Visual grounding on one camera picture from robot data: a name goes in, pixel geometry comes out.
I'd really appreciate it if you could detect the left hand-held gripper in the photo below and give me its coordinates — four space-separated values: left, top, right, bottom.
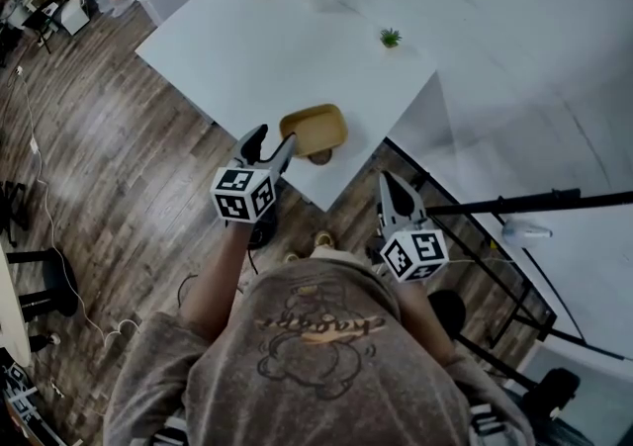
210 124 299 226

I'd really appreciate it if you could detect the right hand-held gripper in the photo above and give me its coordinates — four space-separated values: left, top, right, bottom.
378 170 450 283

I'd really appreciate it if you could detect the yellow rectangular tray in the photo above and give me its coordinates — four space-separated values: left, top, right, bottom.
278 103 349 159

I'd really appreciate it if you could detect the person's right forearm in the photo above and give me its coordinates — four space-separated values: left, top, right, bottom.
394 278 457 367

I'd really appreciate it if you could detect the person's left forearm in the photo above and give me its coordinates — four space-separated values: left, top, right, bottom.
178 221 254 342

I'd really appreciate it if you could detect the white table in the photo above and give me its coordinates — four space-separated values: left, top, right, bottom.
134 0 439 214

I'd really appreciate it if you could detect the small clear plastic bottle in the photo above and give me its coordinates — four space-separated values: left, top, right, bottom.
500 218 555 249

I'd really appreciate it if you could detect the small green potted plant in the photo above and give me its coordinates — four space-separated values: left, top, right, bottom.
379 27 404 50

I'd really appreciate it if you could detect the person's brown printed t-shirt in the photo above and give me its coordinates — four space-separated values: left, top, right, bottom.
102 255 538 446

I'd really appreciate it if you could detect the whiteboard with black stand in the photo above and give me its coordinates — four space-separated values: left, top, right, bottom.
384 72 633 361

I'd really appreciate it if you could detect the white storage box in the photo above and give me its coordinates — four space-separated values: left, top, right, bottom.
60 0 94 37

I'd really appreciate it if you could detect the black folding chair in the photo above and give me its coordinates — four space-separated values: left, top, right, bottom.
22 6 56 55

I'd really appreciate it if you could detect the black mesh office chair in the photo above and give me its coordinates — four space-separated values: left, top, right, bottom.
0 180 30 243

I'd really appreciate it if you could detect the round beige table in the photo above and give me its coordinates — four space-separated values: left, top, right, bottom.
0 240 81 370

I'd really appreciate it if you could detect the metal equipment rack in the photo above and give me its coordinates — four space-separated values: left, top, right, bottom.
0 362 68 446

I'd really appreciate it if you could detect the black cable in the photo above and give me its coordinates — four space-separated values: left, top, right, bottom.
176 273 200 311

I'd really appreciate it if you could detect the white backpack strap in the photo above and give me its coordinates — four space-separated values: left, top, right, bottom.
468 401 506 439
151 413 190 446

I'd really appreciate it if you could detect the long white cable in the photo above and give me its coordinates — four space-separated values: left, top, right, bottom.
14 65 143 349

